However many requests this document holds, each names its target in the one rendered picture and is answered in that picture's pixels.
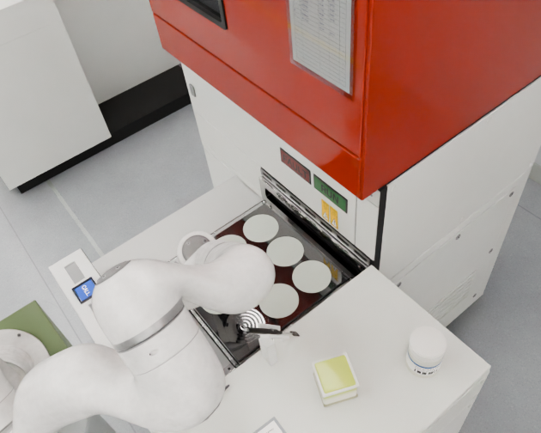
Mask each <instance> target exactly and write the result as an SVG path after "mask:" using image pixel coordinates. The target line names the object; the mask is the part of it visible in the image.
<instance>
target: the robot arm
mask: <svg viewBox="0 0 541 433"><path fill-rule="evenodd" d="M177 256H178V258H177V259H176V260H175V262H174V263H172V262H167V261H162V260H157V259H132V260H128V261H127V260H126V261H124V262H122V263H119V264H117V265H115V266H114V267H112V268H111V269H109V270H108V271H106V272H105V273H104V274H103V275H102V276H101V277H99V279H98V280H97V283H96V285H95V287H94V290H93V294H92V309H93V313H94V317H95V319H96V321H97V323H98V324H99V326H100V328H101V330H102V332H103V333H104V334H105V335H106V337H107V339H108V340H109V342H110V343H111V344H112V346H113V348H114V349H115V350H114V349H113V348H110V347H108V346H105V345H100V344H94V343H85V344H79V345H74V346H71V347H70V348H67V349H65V350H63V351H60V352H59V353H57V354H54V355H52V356H50V355H49V353H48V351H47V349H46V348H45V346H44V345H43V343H41V342H40V341H39V340H38V339H37V338H36V337H34V335H32V334H30V333H28V332H24V331H21V330H16V329H3V330H0V433H58V432H59V431H60V430H61V429H62V428H63V427H65V426H67V425H69V424H73V423H75V422H77V421H80V420H82V419H84V418H88V417H91V416H93V415H96V414H102V415H107V416H111V417H115V418H118V419H121V420H124V421H126V422H129V423H131V424H135V425H138V426H141V427H143V428H146V429H150V430H156V431H166V432H173V431H181V430H188V429H190V428H193V427H195V426H197V425H199V424H201V423H202V422H203V421H206V420H207V419H209V418H210V416H211V415H212V414H213V412H214V411H215V410H216V408H218V407H219V405H220V403H221V401H222V397H223V395H224V392H225V386H226V378H225V375H224V371H223V368H222V365H221V363H220V361H219V359H218V357H217V356H216V354H215V352H214V351H213V349H212V348H211V346H210V344H209V342H208V341H207V339H206V337H205V336H204V335H203V333H202V332H201V330H200V329H199V327H198V325H197V324H196V322H195V321H194V319H193V318H192V317H191V315H190V313H189V312H188V310H191V309H194V308H198V307H199V306H200V307H202V308H207V309H209V310H212V311H216V312H219V313H223V314H241V313H245V312H247V311H249V310H251V309H253V308H255V307H256V306H258V305H259V304H260V303H261V302H262V301H263V300H264V299H265V298H266V297H267V296H268V295H269V293H270V292H271V289H272V287H273V284H274V282H275V276H276V273H275V267H274V265H273V263H272V260H271V258H270V257H269V256H268V254H267V253H266V252H264V251H263V250H262V249H260V248H258V247H255V246H253V245H250V244H246V243H240V242H236V241H224V240H215V238H214V237H213V236H212V235H210V234H208V233H206V232H203V231H193V232H191V233H189V234H187V235H185V236H184V237H183V238H182V239H181V241H180V242H179V245H178V248H177Z"/></svg>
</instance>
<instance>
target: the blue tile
mask: <svg viewBox="0 0 541 433"><path fill-rule="evenodd" d="M94 287H95V285H94V283H93V282H92V280H91V279H90V280H89V281H87V282H86V283H85V284H83V285H81V286H79V287H78V288H76V289H75V292H76V293H77V295H78V296H79V298H80V299H81V301H83V300H85V299H86V298H88V297H89V296H91V295H92V294H93V290H94Z"/></svg>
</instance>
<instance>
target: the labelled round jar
mask: <svg viewBox="0 0 541 433"><path fill-rule="evenodd" d="M446 348H447V341H446V339H445V337H444V335H443V334H442V333H441V332H440V331H439V330H437V329H435V328H433V327H431V326H421V327H418V328H417V329H416V330H414V331H413V333H412V334H411V336H410V342H409V345H408V349H407V353H406V358H405V362H406V366H407V368H408V370H409V371H410V372H411V373H412V374H413V375H415V376H418V377H421V378H429V377H432V376H434V375H436V374H437V372H438V371H439V369H440V366H441V362H442V359H443V357H444V354H445V351H446Z"/></svg>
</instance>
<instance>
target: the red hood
mask: <svg viewBox="0 0 541 433"><path fill-rule="evenodd" d="M149 3H150V7H151V10H152V11H153V16H154V19H155V25H156V28H157V31H158V34H159V37H160V41H161V46H162V48H163V49H164V50H166V51H167V52H169V53H170V54H171V55H173V56H174V57H175V58H177V59H178V60H179V61H180V62H181V63H182V64H184V65H185V66H186V67H188V68H189V69H190V70H192V71H193V72H195V73H196V74H197V75H198V76H200V77H201V78H203V79H204V80H205V81H206V82H207V83H209V84H210V85H211V86H212V87H214V88H215V89H217V90H218V91H219V92H221V93H222V94H223V95H225V96H226V97H227V98H229V99H230V100H231V101H232V102H233V103H235V104H236V105H237V106H238V107H240V108H241V109H243V110H244V111H245V112H247V113H248V114H249V115H251V116H252V117H253V118H255V119H256V120H257V121H258V122H259V123H261V124H262V125H263V126H265V127H266V128H267V129H269V130H270V131H272V132H273V133H274V134H275V135H277V136H278V137H280V138H281V139H282V140H283V141H284V142H285V143H287V144H288V145H289V146H291V147H292V148H293V149H295V150H296V151H298V152H299V153H300V154H301V155H303V156H304V157H306V158H307V159H308V160H309V161H310V162H311V163H313V164H314V165H315V166H317V167H318V168H320V169H321V170H322V171H324V172H325V173H326V174H328V175H329V176H330V177H332V178H333V179H334V180H335V181H336V182H337V183H339V184H340V185H341V186H343V187H344V188H346V189H347V190H348V191H350V192H351V193H352V194H354V195H355V196H356V197H358V198H359V199H360V200H364V199H365V198H367V197H368V196H370V195H371V194H373V193H374V192H376V191H377V190H379V189H380V188H381V187H383V186H384V185H385V184H387V183H388V182H390V181H391V180H393V179H394V178H396V177H397V176H399V175H400V174H401V173H403V172H404V171H405V170H406V169H408V168H410V167H411V166H413V165H414V164H415V163H417V162H419V161H420V160H422V159H423V157H425V156H427V155H428V154H430V153H431V152H432V151H434V150H435V149H437V148H438V147H440V146H441V145H442V144H444V143H445V142H446V141H448V140H449V139H451V138H452V137H454V136H455V135H457V134H458V133H460V132H461V131H463V130H464V129H465V128H466V127H468V126H469V125H471V124H472V123H474V122H475V121H477V120H478V119H480V118H481V117H483V116H484V115H485V114H486V113H488V112H489V111H491V110H492V109H494V108H495V107H497V106H498V105H500V104H501V103H502V102H504V101H505V100H506V99H508V98H509V97H510V96H512V95H514V94H515V93H517V92H518V91H519V90H521V89H522V88H524V87H525V86H526V85H527V84H529V83H530V82H532V81H533V80H535V79H536V78H538V77H539V76H541V0H149Z"/></svg>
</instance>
